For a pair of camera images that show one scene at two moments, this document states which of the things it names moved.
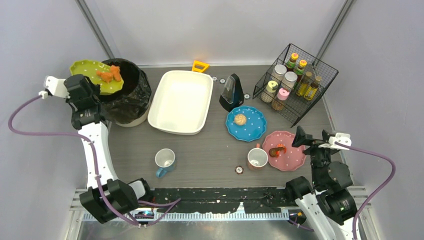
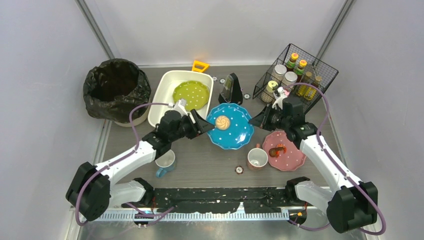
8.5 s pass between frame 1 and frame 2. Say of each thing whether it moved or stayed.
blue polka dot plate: moved
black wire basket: stayed
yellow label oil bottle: stayed
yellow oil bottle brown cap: moved
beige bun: moved
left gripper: moved
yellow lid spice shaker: stayed
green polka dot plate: moved
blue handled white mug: stayed
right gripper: moved
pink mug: stayed
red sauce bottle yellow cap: stayed
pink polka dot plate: stayed
